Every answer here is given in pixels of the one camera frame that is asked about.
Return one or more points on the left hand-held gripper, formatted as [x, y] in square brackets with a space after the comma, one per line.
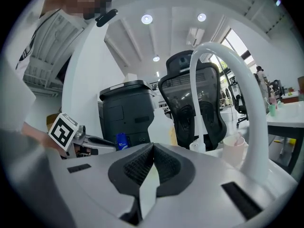
[62, 133]

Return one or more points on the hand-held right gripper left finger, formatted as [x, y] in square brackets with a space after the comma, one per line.
[95, 189]

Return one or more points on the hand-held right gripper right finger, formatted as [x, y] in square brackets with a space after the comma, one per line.
[202, 198]

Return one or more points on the person's left forearm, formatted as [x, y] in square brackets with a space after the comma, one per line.
[39, 139]

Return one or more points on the blue bottle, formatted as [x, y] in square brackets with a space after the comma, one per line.
[122, 141]

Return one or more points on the black printer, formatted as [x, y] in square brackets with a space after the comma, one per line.
[128, 113]

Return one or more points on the pink cup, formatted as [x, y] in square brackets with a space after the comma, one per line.
[234, 152]

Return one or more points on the black mesh office chair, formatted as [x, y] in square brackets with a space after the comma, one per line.
[190, 117]

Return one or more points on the white arched faucet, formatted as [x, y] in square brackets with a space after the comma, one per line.
[257, 117]

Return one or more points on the round ceiling light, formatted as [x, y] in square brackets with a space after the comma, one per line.
[146, 19]
[156, 58]
[202, 17]

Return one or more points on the person's white shirt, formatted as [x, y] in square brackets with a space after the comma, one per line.
[14, 98]

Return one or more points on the small black office chair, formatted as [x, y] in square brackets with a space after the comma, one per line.
[240, 103]

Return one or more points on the green cup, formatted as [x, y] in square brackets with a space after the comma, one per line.
[272, 110]

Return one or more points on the white desk with items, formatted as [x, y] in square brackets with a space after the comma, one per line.
[287, 115]

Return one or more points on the pink bottle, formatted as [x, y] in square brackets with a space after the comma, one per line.
[273, 97]

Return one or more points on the ceiling air vent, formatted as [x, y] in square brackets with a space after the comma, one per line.
[196, 36]

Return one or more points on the person's head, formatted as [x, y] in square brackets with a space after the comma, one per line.
[78, 1]

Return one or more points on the black head camera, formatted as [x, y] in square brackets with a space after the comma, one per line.
[107, 16]

